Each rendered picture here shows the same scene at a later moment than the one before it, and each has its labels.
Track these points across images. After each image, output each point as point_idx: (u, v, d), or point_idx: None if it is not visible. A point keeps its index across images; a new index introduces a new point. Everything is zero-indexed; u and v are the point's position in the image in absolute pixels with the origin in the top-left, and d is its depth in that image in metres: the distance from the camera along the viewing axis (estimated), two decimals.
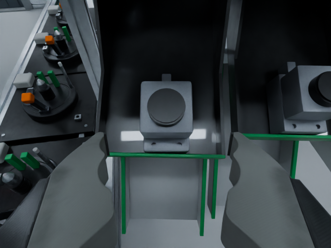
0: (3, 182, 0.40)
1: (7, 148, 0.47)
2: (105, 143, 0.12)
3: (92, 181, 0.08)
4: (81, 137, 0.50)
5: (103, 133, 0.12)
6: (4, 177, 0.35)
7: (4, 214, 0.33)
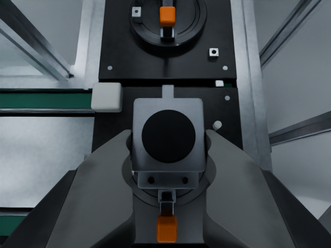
0: None
1: (122, 91, 0.33)
2: (131, 141, 0.12)
3: (115, 177, 0.09)
4: (219, 85, 0.34)
5: (130, 131, 0.12)
6: None
7: None
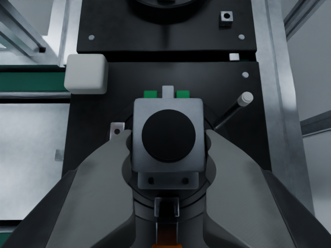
0: None
1: (107, 67, 0.25)
2: (131, 141, 0.12)
3: (115, 177, 0.09)
4: (235, 60, 0.26)
5: (130, 131, 0.12)
6: None
7: None
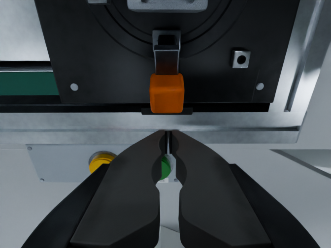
0: None
1: None
2: (165, 141, 0.12)
3: (145, 177, 0.09)
4: None
5: (165, 131, 0.12)
6: None
7: None
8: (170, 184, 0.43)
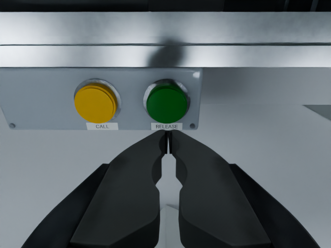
0: None
1: None
2: (165, 141, 0.12)
3: (145, 177, 0.09)
4: None
5: (165, 131, 0.12)
6: None
7: None
8: None
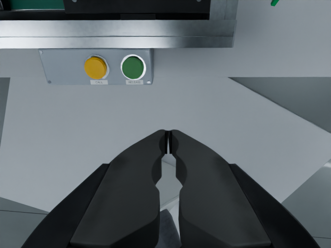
0: None
1: None
2: (165, 141, 0.12)
3: (145, 177, 0.09)
4: None
5: (165, 131, 0.12)
6: None
7: None
8: (150, 111, 0.53)
